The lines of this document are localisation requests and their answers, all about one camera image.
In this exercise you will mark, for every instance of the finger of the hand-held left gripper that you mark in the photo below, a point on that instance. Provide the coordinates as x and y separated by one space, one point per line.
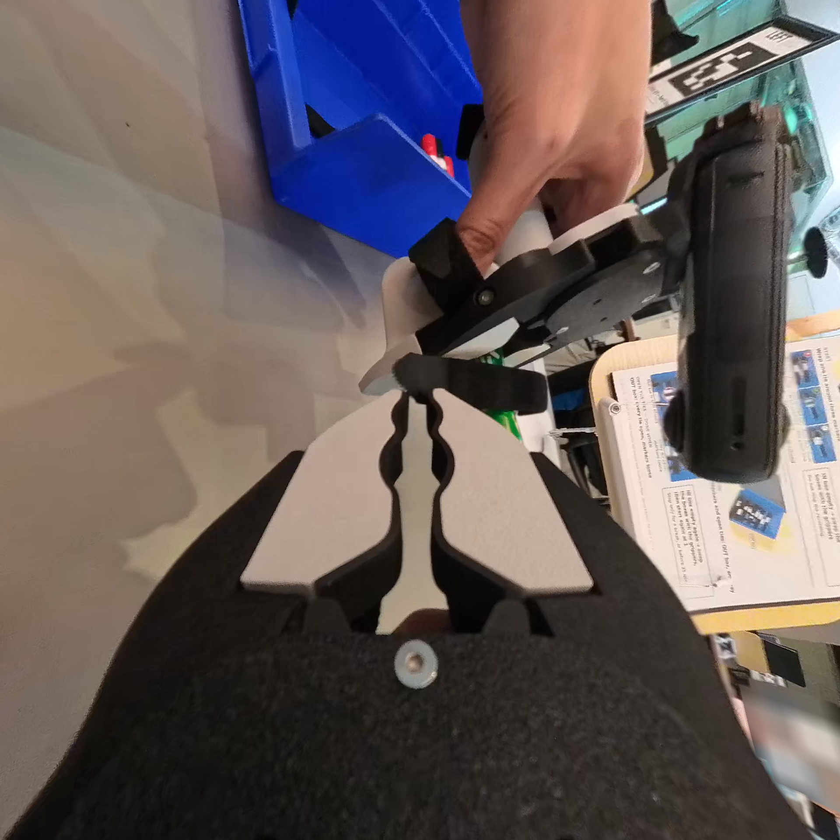
400 308
489 338

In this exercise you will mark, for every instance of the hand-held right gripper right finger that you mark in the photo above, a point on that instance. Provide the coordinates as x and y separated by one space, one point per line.
512 525

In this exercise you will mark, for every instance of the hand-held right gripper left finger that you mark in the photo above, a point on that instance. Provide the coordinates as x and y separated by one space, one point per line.
315 518

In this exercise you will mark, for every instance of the green dry erase marker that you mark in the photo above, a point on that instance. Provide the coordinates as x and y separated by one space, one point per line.
513 425

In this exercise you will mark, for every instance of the white desk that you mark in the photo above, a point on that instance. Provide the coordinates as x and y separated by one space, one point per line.
98 394

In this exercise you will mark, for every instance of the person's left hand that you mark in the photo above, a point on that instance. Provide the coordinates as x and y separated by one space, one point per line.
564 98

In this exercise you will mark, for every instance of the black round knob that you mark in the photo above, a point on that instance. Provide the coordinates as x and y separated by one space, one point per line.
820 253

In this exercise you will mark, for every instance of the blue storage bin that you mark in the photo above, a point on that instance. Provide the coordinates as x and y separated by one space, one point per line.
367 190
367 52

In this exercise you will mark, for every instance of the red marker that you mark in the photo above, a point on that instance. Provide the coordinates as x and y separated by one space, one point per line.
446 165
429 144

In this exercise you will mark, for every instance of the printed instruction sheet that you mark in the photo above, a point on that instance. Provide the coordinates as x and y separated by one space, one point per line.
722 558

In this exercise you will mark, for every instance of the light wooden board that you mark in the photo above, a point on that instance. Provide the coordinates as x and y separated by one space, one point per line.
774 618

